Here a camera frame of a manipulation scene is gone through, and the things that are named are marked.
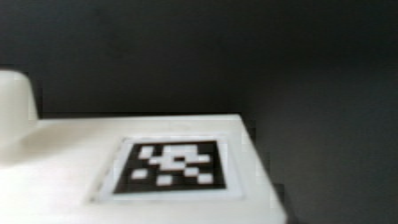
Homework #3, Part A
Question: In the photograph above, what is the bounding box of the white front drawer tray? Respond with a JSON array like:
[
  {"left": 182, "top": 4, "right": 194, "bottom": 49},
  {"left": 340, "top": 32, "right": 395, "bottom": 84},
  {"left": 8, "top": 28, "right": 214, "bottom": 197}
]
[{"left": 0, "top": 70, "right": 289, "bottom": 224}]

